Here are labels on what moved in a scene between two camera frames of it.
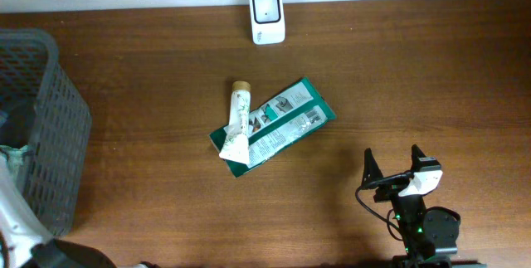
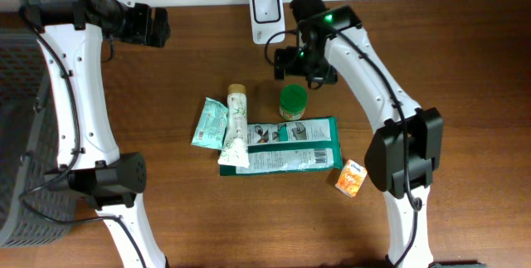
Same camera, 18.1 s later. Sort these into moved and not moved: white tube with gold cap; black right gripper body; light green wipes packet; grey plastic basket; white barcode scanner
Moved: black right gripper body; light green wipes packet
Not moved: white barcode scanner; grey plastic basket; white tube with gold cap
